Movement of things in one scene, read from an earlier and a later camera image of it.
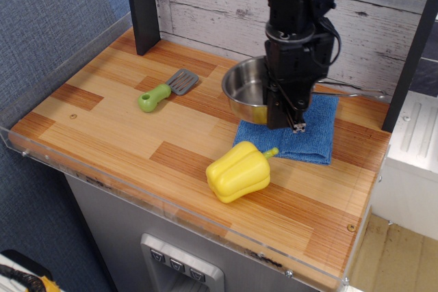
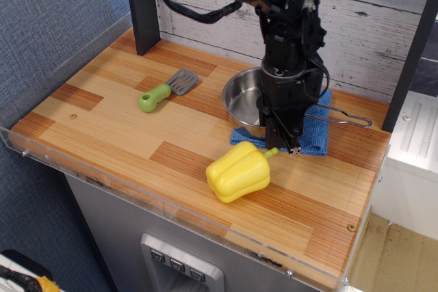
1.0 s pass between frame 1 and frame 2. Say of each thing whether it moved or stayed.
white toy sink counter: stayed
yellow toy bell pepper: stayed
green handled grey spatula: stayed
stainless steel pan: moved
